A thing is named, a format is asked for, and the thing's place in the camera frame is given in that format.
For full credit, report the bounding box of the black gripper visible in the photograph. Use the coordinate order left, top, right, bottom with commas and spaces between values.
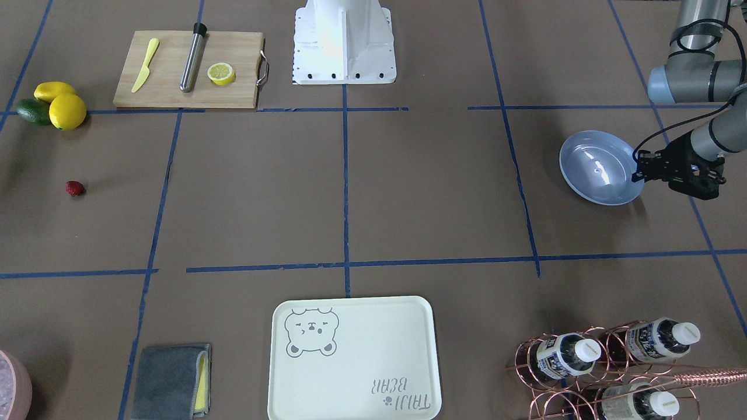
631, 133, 726, 200

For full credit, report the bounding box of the blue plate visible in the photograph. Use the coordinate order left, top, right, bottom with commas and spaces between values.
558, 130, 645, 207

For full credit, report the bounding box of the red strawberry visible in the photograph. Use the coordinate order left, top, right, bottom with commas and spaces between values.
65, 180, 86, 197

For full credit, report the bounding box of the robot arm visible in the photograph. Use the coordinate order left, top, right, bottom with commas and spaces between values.
631, 1, 746, 200

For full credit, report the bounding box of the tea bottle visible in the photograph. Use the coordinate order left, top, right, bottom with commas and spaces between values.
623, 317, 701, 363
525, 332, 603, 384
591, 382, 680, 419

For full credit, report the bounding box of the tea bottle lower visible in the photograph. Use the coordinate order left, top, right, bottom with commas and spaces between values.
591, 382, 680, 419

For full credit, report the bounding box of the cream bear tray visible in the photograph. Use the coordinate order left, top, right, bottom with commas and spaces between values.
267, 296, 442, 419

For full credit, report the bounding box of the wooden cutting board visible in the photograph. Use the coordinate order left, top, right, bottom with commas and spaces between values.
114, 31, 267, 109

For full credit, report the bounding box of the half lemon slice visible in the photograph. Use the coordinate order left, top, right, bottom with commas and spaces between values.
207, 63, 236, 86

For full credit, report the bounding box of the steel muddler black tip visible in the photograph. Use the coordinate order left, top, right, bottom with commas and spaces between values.
179, 22, 207, 93

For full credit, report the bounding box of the yellow plastic knife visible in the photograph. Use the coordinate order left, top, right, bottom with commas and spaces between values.
131, 38, 160, 93

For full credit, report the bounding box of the grey yellow folded cloth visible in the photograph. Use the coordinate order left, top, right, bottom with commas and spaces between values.
130, 343, 212, 419

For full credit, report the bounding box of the yellow lemon front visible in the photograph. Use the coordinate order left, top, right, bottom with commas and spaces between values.
49, 93, 88, 131

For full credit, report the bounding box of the yellow lemon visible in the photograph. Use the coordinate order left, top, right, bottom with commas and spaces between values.
49, 93, 88, 131
34, 80, 77, 104

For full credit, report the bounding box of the yellow lemon back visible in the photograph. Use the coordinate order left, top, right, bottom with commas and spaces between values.
34, 80, 77, 104

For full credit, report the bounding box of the green avocado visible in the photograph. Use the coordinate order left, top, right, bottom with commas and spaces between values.
16, 99, 51, 127

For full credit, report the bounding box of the pink ice bowl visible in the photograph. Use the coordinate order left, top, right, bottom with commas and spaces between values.
1, 351, 33, 419

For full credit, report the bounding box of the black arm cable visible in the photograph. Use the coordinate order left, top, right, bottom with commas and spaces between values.
632, 19, 747, 158

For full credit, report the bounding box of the copper wire bottle rack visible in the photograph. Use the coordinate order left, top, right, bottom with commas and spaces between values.
506, 322, 745, 419

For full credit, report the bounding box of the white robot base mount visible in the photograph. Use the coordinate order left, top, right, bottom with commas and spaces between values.
292, 1, 397, 85

